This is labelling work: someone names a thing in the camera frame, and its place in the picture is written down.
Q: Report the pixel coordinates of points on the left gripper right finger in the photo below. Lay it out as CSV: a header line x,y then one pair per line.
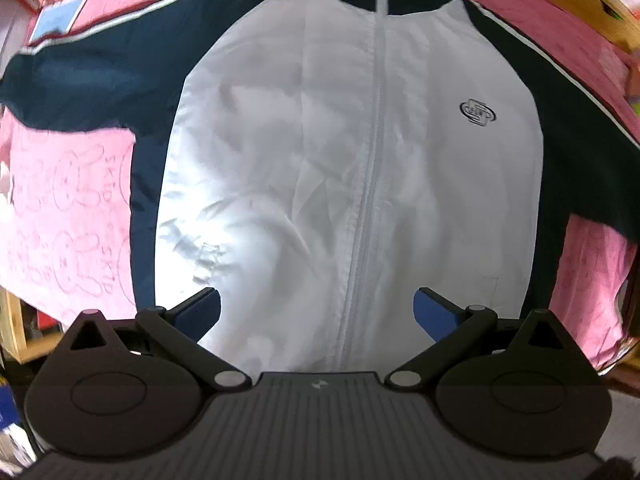
x,y
463,334

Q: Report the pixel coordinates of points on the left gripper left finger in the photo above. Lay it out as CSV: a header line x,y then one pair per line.
x,y
173,335

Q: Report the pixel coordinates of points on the navy white zip jacket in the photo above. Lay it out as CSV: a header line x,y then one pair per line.
x,y
319,161

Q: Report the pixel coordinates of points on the pink bunny print towel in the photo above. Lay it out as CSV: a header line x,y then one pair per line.
x,y
65,230

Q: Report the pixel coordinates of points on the blue printed paper sheet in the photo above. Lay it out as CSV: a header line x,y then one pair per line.
x,y
58,19

